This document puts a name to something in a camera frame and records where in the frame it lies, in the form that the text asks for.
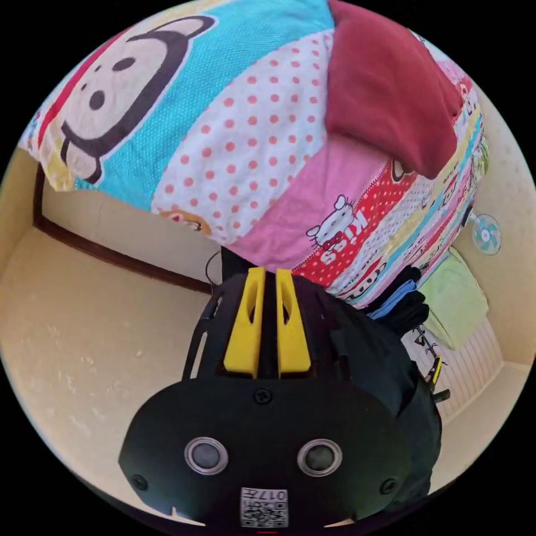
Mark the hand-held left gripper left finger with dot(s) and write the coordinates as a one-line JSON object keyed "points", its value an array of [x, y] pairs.
{"points": [[245, 335]]}

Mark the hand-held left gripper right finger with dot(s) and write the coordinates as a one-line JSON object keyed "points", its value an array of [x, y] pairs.
{"points": [[293, 343]]}

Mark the red long sleeve shirt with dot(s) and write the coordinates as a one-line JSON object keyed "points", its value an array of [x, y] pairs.
{"points": [[385, 92]]}

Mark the person's body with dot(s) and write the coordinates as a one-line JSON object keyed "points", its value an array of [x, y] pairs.
{"points": [[389, 377]]}

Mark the pile of clothes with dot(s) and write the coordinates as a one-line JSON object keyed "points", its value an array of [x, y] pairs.
{"points": [[404, 301]]}

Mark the light green curtain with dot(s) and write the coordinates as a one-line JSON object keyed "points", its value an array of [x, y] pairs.
{"points": [[454, 301]]}

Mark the bed with cartoon printed sheet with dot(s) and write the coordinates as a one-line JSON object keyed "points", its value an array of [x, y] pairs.
{"points": [[251, 125]]}

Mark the light blue standing fan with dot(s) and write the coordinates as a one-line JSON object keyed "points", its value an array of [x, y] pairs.
{"points": [[485, 234]]}

